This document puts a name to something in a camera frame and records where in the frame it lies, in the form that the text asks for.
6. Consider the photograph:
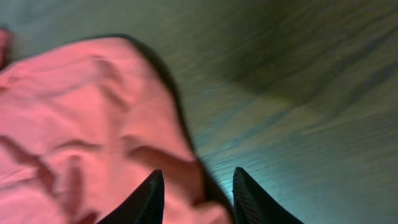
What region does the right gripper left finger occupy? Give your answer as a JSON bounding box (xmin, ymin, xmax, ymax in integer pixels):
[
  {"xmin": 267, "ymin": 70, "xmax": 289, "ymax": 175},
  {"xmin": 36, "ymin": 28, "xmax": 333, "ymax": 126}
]
[{"xmin": 98, "ymin": 169, "xmax": 164, "ymax": 224}]

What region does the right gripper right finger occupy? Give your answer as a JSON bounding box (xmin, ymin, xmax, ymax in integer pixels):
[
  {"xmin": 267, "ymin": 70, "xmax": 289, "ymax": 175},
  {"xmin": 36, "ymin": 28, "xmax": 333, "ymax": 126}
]
[{"xmin": 233, "ymin": 167, "xmax": 303, "ymax": 224}]

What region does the red t-shirt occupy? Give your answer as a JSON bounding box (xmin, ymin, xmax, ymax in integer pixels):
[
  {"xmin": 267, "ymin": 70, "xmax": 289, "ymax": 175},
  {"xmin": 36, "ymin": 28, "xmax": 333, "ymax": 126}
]
[{"xmin": 1, "ymin": 37, "xmax": 233, "ymax": 223}]

